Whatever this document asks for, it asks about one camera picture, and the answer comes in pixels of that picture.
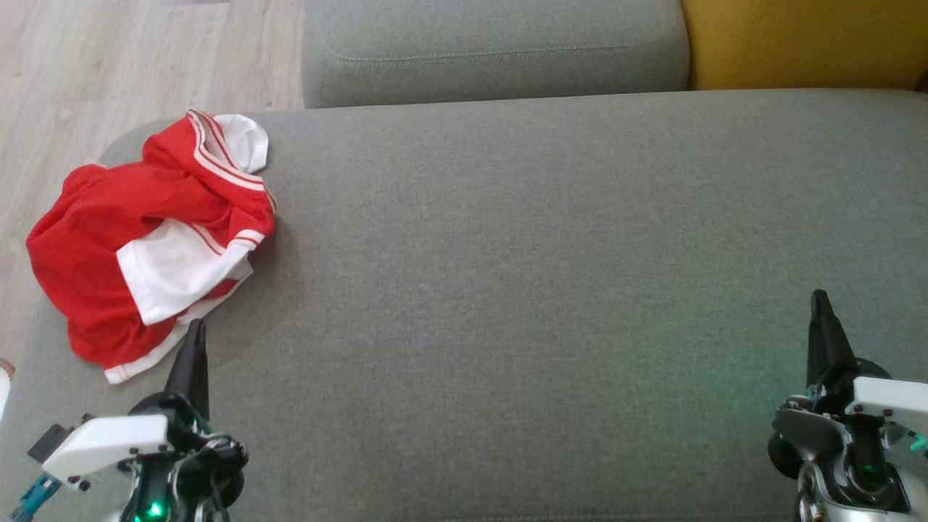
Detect blue left camera connector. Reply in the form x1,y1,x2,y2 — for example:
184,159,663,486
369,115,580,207
7,471,63,522

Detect yellow sofa backrest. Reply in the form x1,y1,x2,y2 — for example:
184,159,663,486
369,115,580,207
680,0,928,91

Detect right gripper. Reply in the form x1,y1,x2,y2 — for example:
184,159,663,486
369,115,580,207
767,289,928,512

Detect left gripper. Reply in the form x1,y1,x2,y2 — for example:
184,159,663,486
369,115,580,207
42,319,249,522

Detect grey sofa cushion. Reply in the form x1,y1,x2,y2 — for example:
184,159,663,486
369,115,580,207
301,0,691,109

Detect grey fabric sofa seat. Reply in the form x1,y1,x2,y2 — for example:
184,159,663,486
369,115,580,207
0,88,928,522

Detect red shorts with white band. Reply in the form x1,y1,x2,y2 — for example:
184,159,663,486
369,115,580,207
26,163,256,385

